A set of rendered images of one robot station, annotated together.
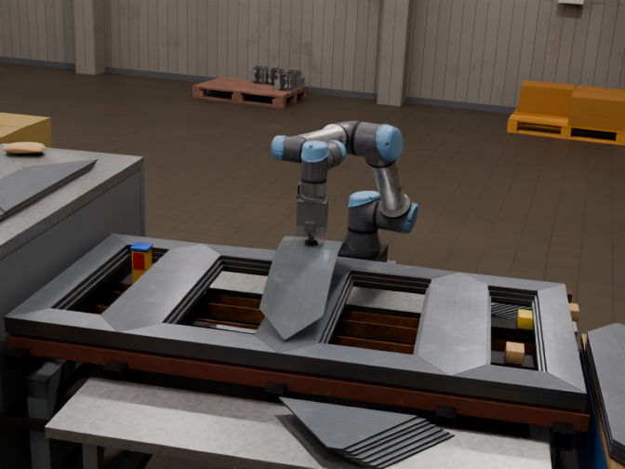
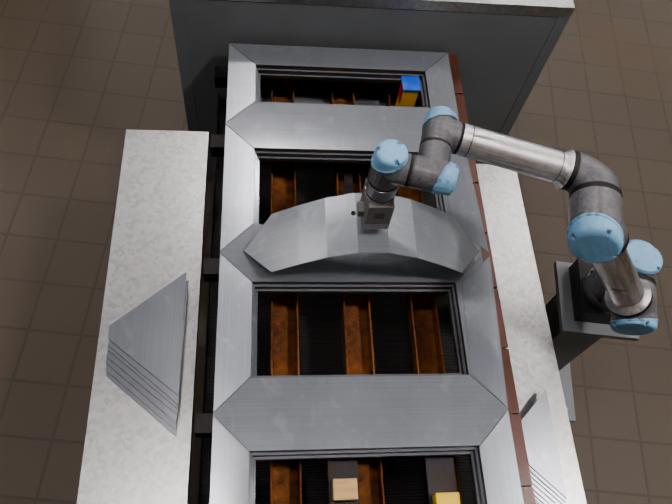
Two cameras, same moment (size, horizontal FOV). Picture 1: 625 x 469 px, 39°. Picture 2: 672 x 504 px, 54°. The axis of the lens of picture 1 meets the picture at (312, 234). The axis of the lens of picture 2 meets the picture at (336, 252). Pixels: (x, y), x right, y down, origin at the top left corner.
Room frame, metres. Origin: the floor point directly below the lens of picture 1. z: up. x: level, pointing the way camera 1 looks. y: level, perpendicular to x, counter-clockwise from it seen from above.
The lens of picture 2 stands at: (2.01, -0.79, 2.47)
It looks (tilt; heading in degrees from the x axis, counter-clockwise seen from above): 61 degrees down; 66
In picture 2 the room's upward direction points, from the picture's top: 12 degrees clockwise
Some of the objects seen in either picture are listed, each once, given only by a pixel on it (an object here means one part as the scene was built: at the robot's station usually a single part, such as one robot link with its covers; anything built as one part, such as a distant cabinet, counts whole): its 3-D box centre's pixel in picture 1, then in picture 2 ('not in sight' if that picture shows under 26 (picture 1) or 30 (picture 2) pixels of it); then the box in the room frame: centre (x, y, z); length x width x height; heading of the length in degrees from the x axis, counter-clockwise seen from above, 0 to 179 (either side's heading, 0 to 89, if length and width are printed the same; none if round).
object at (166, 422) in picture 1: (299, 439); (152, 304); (1.85, 0.01, 0.73); 1.20 x 0.26 x 0.03; 80
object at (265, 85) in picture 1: (250, 84); not in sight; (10.40, 0.82, 0.17); 1.19 x 0.83 x 0.34; 73
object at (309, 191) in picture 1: (312, 188); (382, 183); (2.44, 0.01, 1.20); 0.08 x 0.08 x 0.05
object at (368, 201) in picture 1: (365, 209); (633, 266); (3.17, -0.20, 0.92); 0.13 x 0.12 x 0.14; 65
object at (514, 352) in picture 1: (514, 353); (344, 490); (2.26, -0.59, 0.79); 0.06 x 0.05 x 0.04; 170
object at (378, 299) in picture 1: (388, 301); (518, 343); (2.89, -0.28, 0.66); 1.30 x 0.20 x 0.03; 80
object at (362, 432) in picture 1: (360, 435); (145, 350); (1.82, -0.14, 0.77); 0.45 x 0.20 x 0.04; 80
